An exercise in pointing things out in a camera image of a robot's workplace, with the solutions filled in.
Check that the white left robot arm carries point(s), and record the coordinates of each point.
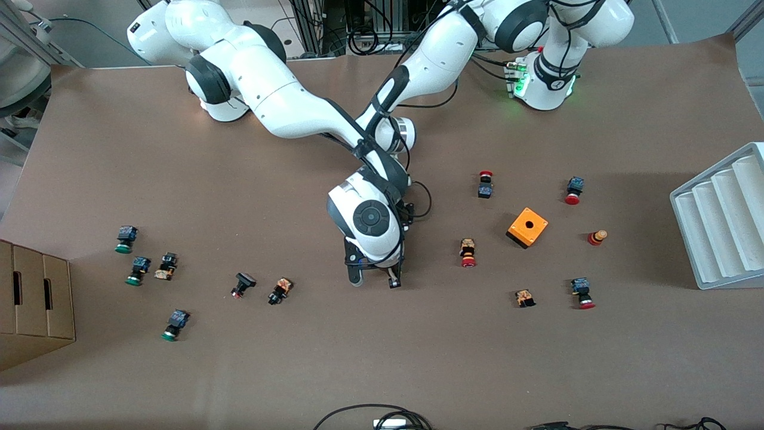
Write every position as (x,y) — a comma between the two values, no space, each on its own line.
(430,54)

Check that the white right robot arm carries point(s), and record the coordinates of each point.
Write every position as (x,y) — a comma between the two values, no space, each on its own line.
(286,101)

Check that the red mushroom button orange block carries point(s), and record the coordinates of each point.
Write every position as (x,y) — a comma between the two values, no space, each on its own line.
(468,251)

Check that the red button black block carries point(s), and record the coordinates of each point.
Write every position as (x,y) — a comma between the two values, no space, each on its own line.
(485,191)

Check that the orange black contact block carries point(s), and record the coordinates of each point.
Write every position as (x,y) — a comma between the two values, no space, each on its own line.
(524,297)

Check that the black square button red base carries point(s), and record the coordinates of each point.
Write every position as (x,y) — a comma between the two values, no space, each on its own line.
(245,279)

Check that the white plug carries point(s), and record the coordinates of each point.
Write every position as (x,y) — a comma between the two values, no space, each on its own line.
(388,424)

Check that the red mushroom button blue block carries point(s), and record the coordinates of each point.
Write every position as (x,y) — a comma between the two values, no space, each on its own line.
(575,185)
(581,288)

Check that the red yellow button head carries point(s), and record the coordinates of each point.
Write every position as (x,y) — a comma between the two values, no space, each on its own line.
(595,238)

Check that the green mushroom button blue block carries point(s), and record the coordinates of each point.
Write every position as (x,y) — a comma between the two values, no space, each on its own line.
(126,234)
(140,264)
(178,319)

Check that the white ribbed tray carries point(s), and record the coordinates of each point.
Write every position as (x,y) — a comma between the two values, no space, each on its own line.
(716,239)

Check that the grey metal strip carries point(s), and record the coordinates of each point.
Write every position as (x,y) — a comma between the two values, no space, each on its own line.
(665,21)

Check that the brown cardboard box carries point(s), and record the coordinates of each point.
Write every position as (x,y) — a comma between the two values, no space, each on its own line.
(36,298)

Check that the aluminium profile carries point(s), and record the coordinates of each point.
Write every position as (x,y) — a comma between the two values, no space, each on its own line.
(749,21)
(57,51)

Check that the grey chair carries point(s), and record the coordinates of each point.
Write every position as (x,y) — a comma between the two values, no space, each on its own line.
(24,71)

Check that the black selector switch orange block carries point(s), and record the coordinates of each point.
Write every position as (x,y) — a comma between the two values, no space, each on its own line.
(282,288)

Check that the orange button enclosure box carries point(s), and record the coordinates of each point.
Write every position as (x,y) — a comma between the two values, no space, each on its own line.
(522,234)

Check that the aluminium frame rack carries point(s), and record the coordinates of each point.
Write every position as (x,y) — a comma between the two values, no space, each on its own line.
(313,27)

